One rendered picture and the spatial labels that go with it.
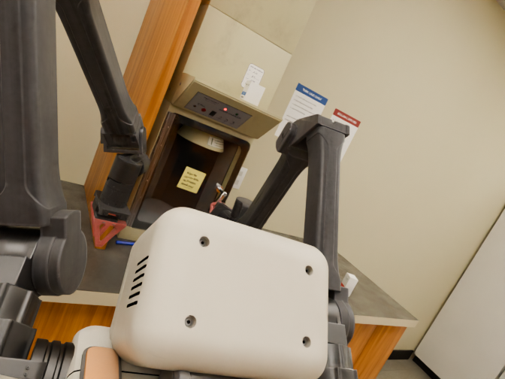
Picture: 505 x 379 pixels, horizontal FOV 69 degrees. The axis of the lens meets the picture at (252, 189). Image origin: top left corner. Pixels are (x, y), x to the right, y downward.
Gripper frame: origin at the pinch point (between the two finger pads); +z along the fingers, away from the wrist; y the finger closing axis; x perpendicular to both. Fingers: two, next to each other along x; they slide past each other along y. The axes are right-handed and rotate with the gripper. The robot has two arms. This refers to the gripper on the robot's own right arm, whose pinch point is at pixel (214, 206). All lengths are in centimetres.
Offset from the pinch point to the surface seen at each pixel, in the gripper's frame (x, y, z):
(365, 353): 14, -99, -21
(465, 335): -24, -292, 20
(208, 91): -26.9, 28.7, -5.3
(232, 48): -43, 27, 5
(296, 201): -21, -72, 49
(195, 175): -4.3, 10.7, 4.3
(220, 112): -25.1, 20.0, -1.1
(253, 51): -47, 21, 5
